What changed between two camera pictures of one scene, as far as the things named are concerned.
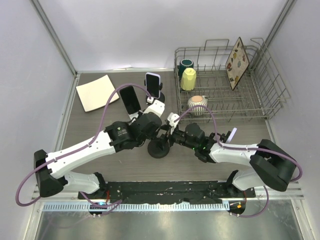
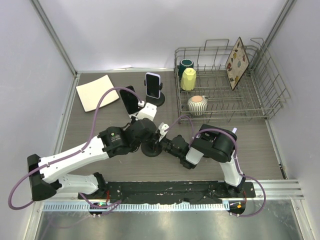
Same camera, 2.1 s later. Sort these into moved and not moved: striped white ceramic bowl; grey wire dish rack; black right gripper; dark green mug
Moved: black right gripper
Not moved: striped white ceramic bowl; grey wire dish rack; dark green mug
